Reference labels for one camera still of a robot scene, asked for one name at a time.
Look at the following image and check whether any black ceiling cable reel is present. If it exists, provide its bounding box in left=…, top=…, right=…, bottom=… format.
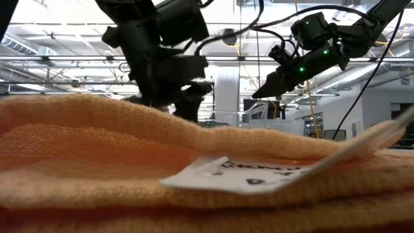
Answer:
left=221, top=28, right=238, bottom=47

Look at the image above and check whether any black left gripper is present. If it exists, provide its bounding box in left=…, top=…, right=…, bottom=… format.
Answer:
left=102, top=19, right=214, bottom=124

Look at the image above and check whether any long ceiling light strip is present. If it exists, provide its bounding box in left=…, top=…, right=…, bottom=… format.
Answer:
left=0, top=55, right=414, bottom=63

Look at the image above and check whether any small black screen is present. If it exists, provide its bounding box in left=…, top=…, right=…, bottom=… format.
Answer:
left=324, top=129, right=347, bottom=142

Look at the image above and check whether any frosted plastic bin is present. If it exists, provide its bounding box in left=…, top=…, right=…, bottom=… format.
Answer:
left=250, top=118, right=307, bottom=137

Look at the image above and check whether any silver ventilation duct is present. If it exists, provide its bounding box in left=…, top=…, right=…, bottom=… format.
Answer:
left=0, top=32, right=39, bottom=56
left=318, top=38, right=414, bottom=94

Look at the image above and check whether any yellow cable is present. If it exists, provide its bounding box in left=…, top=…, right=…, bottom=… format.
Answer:
left=293, top=0, right=321, bottom=140

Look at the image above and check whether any light grey waffle towel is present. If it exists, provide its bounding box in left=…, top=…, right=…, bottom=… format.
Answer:
left=378, top=148, right=414, bottom=155

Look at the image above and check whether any orange folded towel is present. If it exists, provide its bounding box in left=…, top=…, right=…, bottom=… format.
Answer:
left=0, top=93, right=414, bottom=233

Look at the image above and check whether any white handwritten paper tag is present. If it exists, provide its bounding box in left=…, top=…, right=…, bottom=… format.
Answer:
left=160, top=106, right=414, bottom=195

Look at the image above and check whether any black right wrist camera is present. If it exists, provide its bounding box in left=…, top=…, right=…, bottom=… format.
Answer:
left=267, top=44, right=294, bottom=66

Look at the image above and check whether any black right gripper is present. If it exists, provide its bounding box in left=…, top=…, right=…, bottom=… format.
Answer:
left=251, top=12, right=346, bottom=100

